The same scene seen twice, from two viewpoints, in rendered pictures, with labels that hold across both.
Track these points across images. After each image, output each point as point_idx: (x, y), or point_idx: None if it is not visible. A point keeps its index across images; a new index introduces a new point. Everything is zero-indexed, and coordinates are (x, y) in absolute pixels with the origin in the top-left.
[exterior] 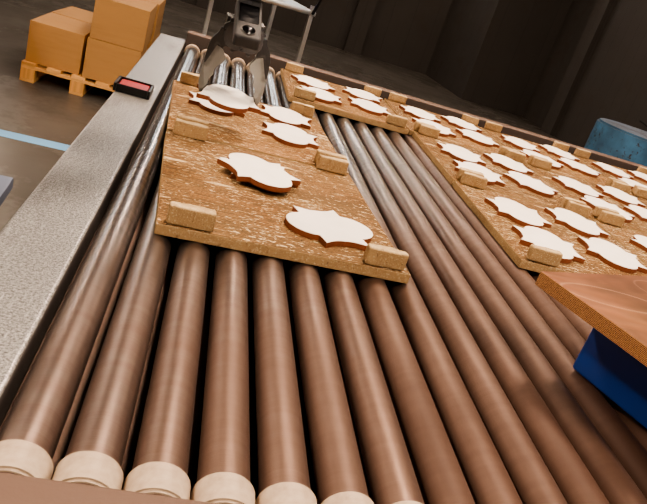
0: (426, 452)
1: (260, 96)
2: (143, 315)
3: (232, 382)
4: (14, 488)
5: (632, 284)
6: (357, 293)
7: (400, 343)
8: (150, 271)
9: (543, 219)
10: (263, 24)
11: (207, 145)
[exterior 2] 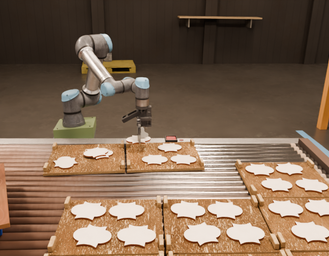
0: None
1: (138, 140)
2: (21, 149)
3: (0, 155)
4: None
5: None
6: (38, 170)
7: (12, 171)
8: (37, 148)
9: (121, 217)
10: (147, 118)
11: (118, 148)
